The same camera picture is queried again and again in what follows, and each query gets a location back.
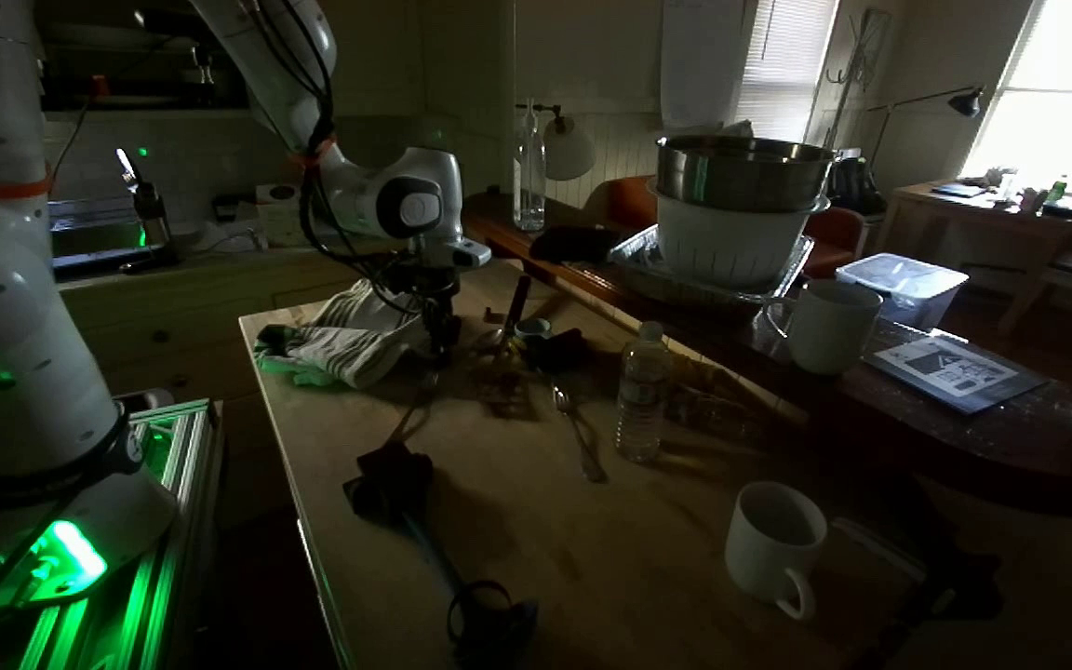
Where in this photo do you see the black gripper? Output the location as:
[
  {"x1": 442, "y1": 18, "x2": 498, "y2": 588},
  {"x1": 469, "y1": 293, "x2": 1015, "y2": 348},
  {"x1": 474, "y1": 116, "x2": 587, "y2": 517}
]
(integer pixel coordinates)
[{"x1": 382, "y1": 254, "x2": 467, "y2": 363}]

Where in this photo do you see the white striped towel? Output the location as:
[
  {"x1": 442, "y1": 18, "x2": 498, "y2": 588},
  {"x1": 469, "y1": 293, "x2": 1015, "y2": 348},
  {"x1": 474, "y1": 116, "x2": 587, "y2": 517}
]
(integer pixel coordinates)
[{"x1": 249, "y1": 275, "x2": 436, "y2": 396}]

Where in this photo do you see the clear pump sanitizer bottle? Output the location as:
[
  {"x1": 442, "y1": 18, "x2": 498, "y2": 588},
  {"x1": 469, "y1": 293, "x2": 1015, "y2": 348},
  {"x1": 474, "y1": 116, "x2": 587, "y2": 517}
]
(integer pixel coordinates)
[{"x1": 510, "y1": 104, "x2": 558, "y2": 238}]

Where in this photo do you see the white paper roll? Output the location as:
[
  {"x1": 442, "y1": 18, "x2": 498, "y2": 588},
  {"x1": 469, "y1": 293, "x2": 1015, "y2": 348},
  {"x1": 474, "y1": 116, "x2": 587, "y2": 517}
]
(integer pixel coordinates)
[{"x1": 249, "y1": 182, "x2": 316, "y2": 245}]

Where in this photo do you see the clear plastic water bottle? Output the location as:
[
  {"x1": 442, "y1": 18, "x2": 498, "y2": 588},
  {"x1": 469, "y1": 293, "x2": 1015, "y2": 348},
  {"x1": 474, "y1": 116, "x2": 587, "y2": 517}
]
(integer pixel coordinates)
[{"x1": 615, "y1": 315, "x2": 676, "y2": 469}]

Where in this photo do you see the white lamp shade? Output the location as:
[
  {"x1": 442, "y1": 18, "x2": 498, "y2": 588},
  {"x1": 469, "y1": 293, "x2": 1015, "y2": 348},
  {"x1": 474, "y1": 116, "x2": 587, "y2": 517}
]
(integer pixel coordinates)
[{"x1": 543, "y1": 104, "x2": 601, "y2": 182}]

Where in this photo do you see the black device with green light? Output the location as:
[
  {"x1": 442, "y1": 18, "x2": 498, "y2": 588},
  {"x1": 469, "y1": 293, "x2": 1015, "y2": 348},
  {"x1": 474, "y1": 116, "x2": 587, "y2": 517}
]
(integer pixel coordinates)
[{"x1": 110, "y1": 144, "x2": 175, "y2": 254}]

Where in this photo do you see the steel mixing bowl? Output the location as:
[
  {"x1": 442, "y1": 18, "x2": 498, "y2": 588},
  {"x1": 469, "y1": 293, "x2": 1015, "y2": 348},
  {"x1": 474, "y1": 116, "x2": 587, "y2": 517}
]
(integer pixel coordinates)
[{"x1": 656, "y1": 129, "x2": 836, "y2": 214}]

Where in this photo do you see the large white mug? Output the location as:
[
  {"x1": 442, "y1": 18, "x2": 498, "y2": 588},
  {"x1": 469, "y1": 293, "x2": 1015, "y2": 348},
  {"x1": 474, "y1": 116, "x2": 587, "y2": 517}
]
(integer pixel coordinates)
[{"x1": 763, "y1": 275, "x2": 885, "y2": 381}]

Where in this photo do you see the small white mug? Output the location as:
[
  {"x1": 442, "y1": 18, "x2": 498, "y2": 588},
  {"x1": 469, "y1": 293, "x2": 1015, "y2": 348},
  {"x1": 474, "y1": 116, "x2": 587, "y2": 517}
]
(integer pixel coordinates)
[{"x1": 722, "y1": 476, "x2": 835, "y2": 625}]

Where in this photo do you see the narrow bright window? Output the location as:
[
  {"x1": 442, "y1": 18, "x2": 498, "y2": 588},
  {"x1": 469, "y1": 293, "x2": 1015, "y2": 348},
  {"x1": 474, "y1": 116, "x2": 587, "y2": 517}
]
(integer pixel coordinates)
[{"x1": 736, "y1": 0, "x2": 840, "y2": 88}]

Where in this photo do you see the clear plastic lidded container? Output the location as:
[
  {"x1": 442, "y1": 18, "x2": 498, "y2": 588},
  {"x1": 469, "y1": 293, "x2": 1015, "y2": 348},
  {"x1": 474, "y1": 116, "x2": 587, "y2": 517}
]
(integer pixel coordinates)
[{"x1": 835, "y1": 250, "x2": 977, "y2": 330}]

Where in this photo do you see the wooden desk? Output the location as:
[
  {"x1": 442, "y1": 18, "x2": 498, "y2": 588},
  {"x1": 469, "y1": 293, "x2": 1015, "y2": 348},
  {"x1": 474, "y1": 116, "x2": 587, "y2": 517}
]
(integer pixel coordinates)
[{"x1": 885, "y1": 178, "x2": 1072, "y2": 271}]

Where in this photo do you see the black desk lamp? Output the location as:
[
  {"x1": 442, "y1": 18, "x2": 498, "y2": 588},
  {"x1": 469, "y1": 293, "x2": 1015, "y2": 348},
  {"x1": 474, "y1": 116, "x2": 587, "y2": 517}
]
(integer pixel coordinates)
[{"x1": 857, "y1": 83, "x2": 991, "y2": 128}]

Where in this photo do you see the large bright window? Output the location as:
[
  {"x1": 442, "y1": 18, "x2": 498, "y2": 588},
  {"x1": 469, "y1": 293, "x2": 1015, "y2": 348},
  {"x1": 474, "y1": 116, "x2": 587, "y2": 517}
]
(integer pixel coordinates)
[{"x1": 959, "y1": 0, "x2": 1072, "y2": 199}]

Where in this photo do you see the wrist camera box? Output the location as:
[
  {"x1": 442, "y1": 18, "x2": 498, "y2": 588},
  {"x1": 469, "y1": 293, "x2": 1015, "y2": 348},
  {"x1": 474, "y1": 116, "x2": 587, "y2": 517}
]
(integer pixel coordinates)
[{"x1": 442, "y1": 235, "x2": 498, "y2": 271}]

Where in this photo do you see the slotted spatula with black handle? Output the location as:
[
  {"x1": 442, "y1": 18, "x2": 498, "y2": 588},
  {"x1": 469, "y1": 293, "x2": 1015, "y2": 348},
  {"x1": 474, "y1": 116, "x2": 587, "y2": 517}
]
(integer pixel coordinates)
[{"x1": 474, "y1": 262, "x2": 543, "y2": 425}]

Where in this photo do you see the brown wooden table rail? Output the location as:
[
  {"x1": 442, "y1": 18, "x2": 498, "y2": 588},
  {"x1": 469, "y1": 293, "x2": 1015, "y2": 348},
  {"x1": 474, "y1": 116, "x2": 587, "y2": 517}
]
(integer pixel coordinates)
[{"x1": 478, "y1": 219, "x2": 808, "y2": 425}]

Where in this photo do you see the black clamp mount with rod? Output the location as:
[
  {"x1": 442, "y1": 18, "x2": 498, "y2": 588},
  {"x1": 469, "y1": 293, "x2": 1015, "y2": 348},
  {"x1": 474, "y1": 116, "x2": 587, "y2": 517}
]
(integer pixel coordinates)
[{"x1": 341, "y1": 440, "x2": 543, "y2": 670}]

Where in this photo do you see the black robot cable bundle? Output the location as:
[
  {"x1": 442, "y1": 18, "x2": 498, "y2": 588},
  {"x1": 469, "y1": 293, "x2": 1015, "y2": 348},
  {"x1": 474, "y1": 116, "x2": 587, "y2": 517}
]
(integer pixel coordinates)
[{"x1": 236, "y1": 0, "x2": 436, "y2": 329}]

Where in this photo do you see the dark wall shelf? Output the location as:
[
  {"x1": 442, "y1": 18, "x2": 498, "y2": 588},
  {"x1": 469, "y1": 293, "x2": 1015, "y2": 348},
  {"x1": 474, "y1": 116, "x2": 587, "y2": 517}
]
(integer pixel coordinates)
[{"x1": 32, "y1": 0, "x2": 252, "y2": 118}]

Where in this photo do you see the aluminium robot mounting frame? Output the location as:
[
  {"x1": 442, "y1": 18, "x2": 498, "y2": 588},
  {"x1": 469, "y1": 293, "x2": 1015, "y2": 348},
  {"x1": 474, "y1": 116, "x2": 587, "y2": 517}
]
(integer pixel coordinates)
[{"x1": 0, "y1": 396, "x2": 226, "y2": 670}]

